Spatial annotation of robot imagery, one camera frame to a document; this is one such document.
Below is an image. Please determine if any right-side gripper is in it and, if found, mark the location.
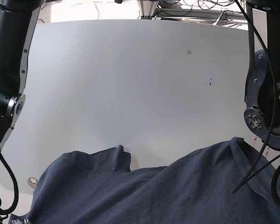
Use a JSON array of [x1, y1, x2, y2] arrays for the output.
[[10, 219, 29, 224]]

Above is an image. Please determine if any dark blue T-shirt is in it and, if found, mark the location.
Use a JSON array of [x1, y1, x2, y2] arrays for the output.
[[8, 137, 280, 224]]

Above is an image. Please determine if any left-side robot arm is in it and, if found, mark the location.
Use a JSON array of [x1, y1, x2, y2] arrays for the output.
[[244, 0, 280, 150]]

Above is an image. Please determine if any right-side robot arm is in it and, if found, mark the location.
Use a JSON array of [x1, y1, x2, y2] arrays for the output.
[[0, 0, 44, 223]]

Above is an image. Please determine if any left table grommet hole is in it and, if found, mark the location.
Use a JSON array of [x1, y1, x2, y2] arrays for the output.
[[28, 177, 38, 189]]

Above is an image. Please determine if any red tape rectangle marking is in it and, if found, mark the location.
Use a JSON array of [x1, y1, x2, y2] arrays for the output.
[[252, 136, 270, 159]]

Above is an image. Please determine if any right-side arm black cable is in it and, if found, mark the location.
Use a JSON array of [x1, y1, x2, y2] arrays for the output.
[[0, 151, 20, 217]]

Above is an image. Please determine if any left-side arm black cable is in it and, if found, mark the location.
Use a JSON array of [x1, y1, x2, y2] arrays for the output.
[[232, 0, 280, 208]]

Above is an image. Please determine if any metal frame post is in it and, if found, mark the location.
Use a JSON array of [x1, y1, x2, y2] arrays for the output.
[[137, 0, 159, 20]]

